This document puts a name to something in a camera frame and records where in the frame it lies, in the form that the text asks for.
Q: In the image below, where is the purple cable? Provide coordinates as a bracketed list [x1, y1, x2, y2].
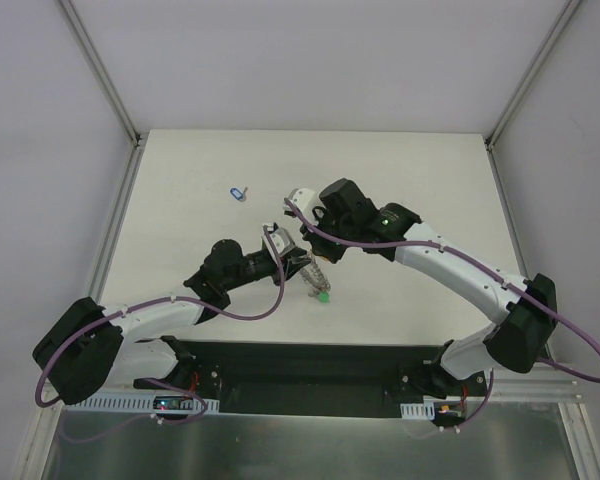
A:
[282, 197, 600, 431]
[34, 225, 287, 410]

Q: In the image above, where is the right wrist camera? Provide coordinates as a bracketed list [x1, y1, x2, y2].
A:
[283, 188, 319, 220]

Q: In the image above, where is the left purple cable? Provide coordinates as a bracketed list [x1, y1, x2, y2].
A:
[34, 225, 287, 410]

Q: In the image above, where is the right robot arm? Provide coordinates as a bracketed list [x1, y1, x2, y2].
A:
[285, 178, 557, 399]

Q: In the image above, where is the blue tag key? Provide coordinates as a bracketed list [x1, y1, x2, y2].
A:
[229, 187, 248, 202]

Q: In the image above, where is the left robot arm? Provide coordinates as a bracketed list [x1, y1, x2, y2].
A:
[32, 229, 311, 408]

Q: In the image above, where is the left aluminium frame rail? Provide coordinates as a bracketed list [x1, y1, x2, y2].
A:
[56, 1, 147, 300]

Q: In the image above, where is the metal disc with keyrings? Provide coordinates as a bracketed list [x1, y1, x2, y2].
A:
[300, 252, 331, 298]

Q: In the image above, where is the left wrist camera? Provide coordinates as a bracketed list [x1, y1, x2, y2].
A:
[262, 222, 296, 259]

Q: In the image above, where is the right aluminium frame rail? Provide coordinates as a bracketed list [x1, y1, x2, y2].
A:
[484, 0, 584, 361]

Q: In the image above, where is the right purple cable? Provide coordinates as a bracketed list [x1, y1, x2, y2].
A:
[282, 197, 600, 431]

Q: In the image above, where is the aluminium frame rail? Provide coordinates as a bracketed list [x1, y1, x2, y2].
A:
[484, 0, 584, 361]
[56, 1, 147, 300]

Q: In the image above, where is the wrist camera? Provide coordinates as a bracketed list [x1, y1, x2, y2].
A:
[283, 188, 319, 220]
[262, 222, 296, 259]

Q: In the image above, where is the right white cable duct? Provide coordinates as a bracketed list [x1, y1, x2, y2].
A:
[400, 401, 436, 421]

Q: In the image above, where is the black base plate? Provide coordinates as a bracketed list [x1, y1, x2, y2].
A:
[129, 335, 561, 416]

